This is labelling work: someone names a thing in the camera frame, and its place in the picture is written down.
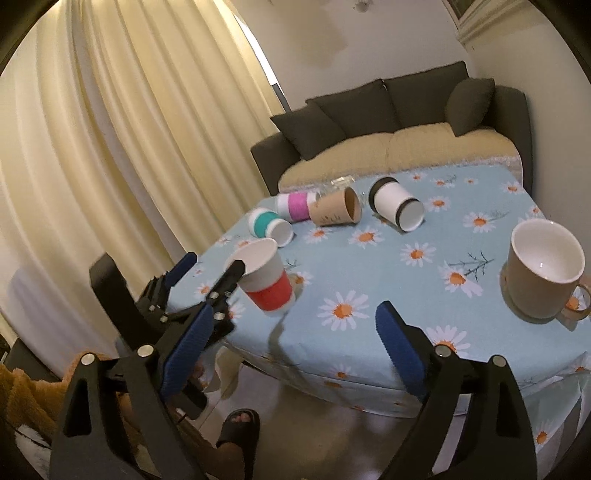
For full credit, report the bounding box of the brown paper cup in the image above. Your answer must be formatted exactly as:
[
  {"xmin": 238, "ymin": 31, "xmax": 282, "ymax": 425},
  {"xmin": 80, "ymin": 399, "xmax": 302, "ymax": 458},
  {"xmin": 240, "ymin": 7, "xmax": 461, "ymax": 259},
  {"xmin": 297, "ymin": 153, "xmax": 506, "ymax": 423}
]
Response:
[{"xmin": 308, "ymin": 186, "xmax": 362, "ymax": 227}]

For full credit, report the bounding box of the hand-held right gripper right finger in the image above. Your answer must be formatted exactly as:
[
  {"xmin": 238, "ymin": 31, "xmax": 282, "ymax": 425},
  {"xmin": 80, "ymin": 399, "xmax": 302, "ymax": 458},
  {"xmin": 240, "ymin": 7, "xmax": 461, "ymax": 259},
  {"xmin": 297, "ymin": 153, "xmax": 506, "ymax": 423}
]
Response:
[{"xmin": 375, "ymin": 301, "xmax": 539, "ymax": 480}]

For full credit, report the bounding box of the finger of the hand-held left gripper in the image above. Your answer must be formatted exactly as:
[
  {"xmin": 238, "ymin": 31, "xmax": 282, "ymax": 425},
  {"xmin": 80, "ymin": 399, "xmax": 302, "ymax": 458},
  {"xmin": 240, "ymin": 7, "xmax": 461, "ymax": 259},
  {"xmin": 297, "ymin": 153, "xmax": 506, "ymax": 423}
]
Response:
[
  {"xmin": 150, "ymin": 251, "xmax": 198, "ymax": 296},
  {"xmin": 204, "ymin": 259, "xmax": 246, "ymax": 308}
]

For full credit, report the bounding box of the blue daisy print tablecloth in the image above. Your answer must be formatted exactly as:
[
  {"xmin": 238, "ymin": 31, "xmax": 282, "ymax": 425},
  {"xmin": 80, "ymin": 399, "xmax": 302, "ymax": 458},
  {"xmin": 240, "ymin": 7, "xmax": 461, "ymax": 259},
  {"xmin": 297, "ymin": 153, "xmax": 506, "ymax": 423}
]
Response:
[{"xmin": 168, "ymin": 164, "xmax": 591, "ymax": 467}]

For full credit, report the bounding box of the dark grey throw pillow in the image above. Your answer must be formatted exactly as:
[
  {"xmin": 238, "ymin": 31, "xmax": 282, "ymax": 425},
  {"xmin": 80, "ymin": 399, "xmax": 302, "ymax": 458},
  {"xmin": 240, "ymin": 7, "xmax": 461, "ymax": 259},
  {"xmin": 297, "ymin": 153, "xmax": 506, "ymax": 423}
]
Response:
[
  {"xmin": 270, "ymin": 102, "xmax": 347, "ymax": 160},
  {"xmin": 444, "ymin": 78, "xmax": 496, "ymax": 137}
]

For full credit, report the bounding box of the beige fuzzy sofa cover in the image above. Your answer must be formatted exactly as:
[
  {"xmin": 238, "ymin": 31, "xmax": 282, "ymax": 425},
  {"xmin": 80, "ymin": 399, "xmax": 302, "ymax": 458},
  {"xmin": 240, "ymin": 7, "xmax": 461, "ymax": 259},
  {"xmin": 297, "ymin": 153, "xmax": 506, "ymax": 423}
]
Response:
[{"xmin": 278, "ymin": 121, "xmax": 522, "ymax": 195}]

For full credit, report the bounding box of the white cup with pink band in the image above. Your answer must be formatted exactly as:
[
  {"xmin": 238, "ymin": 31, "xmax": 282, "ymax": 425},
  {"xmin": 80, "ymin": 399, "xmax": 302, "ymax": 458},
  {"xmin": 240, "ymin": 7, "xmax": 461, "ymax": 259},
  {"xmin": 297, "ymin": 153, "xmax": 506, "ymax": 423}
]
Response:
[{"xmin": 276, "ymin": 191, "xmax": 321, "ymax": 223}]

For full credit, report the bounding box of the white cup with black bands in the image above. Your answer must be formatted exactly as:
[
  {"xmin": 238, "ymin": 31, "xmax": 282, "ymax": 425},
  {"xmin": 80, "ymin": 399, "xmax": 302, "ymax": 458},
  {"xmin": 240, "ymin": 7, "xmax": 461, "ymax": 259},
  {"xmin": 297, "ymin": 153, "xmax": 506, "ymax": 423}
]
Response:
[{"xmin": 368, "ymin": 176, "xmax": 424, "ymax": 232}]

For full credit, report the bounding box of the white cup with red band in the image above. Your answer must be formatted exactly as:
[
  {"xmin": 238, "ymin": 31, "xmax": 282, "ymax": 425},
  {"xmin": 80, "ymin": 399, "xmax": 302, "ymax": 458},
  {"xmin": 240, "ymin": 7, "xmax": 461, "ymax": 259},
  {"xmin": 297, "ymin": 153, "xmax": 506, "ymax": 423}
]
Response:
[{"xmin": 224, "ymin": 237, "xmax": 296, "ymax": 317}]

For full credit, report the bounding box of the dark grey back cushion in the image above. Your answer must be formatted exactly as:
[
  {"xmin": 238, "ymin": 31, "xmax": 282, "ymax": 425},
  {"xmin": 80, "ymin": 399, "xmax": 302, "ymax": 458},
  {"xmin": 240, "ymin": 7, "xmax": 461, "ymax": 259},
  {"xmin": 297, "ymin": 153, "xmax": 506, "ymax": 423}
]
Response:
[
  {"xmin": 383, "ymin": 61, "xmax": 469, "ymax": 132},
  {"xmin": 305, "ymin": 79, "xmax": 402, "ymax": 134}
]

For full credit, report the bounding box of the dark grey sofa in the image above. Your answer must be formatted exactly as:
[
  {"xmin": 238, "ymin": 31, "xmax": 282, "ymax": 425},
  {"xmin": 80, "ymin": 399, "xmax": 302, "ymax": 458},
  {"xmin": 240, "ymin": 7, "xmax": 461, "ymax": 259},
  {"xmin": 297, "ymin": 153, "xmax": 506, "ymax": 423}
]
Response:
[{"xmin": 250, "ymin": 61, "xmax": 532, "ymax": 197}]

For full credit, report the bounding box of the beige ceramic mug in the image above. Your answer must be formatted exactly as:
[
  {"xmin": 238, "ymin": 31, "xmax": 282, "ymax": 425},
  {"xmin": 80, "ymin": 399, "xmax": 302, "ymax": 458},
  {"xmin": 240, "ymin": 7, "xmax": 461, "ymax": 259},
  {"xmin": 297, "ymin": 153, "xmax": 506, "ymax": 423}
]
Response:
[{"xmin": 505, "ymin": 218, "xmax": 591, "ymax": 322}]

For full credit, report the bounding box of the clear plastic cup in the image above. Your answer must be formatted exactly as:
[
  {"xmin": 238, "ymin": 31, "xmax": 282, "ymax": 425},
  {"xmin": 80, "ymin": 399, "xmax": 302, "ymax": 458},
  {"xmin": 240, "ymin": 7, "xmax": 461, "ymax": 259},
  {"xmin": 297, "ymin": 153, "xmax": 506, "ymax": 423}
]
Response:
[{"xmin": 318, "ymin": 175, "xmax": 370, "ymax": 206}]

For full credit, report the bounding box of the white cup with teal band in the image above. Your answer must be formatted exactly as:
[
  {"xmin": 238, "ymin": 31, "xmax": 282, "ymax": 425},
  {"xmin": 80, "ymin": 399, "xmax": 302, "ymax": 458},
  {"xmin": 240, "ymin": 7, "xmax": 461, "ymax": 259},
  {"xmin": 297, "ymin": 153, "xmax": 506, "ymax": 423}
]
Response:
[{"xmin": 248, "ymin": 208, "xmax": 294, "ymax": 247}]

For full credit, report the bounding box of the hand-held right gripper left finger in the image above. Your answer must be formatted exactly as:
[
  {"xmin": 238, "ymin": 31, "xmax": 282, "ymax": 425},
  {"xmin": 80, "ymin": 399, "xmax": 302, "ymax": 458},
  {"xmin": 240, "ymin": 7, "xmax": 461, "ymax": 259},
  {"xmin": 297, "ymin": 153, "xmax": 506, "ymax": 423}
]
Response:
[{"xmin": 48, "ymin": 305, "xmax": 215, "ymax": 480}]

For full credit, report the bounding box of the black slipper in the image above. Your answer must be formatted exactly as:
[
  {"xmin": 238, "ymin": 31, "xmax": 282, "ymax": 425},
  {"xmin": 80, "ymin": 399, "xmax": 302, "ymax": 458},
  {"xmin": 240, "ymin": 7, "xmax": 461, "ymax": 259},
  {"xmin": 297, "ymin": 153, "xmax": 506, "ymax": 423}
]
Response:
[{"xmin": 216, "ymin": 408, "xmax": 262, "ymax": 480}]

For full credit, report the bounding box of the white picture frame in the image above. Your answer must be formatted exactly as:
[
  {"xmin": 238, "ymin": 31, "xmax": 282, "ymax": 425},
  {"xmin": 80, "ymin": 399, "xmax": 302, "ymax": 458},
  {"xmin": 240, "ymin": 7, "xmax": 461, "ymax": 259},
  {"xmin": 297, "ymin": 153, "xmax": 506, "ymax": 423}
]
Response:
[{"xmin": 443, "ymin": 0, "xmax": 513, "ymax": 43}]

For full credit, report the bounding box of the cream curtain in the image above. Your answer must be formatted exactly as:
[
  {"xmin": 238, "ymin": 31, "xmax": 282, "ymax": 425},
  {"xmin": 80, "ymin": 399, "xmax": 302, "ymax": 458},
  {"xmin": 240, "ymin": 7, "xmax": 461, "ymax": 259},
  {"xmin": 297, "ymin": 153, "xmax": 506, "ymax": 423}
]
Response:
[{"xmin": 0, "ymin": 0, "xmax": 288, "ymax": 374}]

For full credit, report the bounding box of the orange fuzzy cloth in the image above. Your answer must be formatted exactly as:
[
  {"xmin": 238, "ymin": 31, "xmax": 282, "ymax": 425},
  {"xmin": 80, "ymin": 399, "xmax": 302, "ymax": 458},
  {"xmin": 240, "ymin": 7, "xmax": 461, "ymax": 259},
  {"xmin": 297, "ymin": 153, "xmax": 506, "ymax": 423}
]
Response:
[{"xmin": 0, "ymin": 351, "xmax": 139, "ymax": 462}]

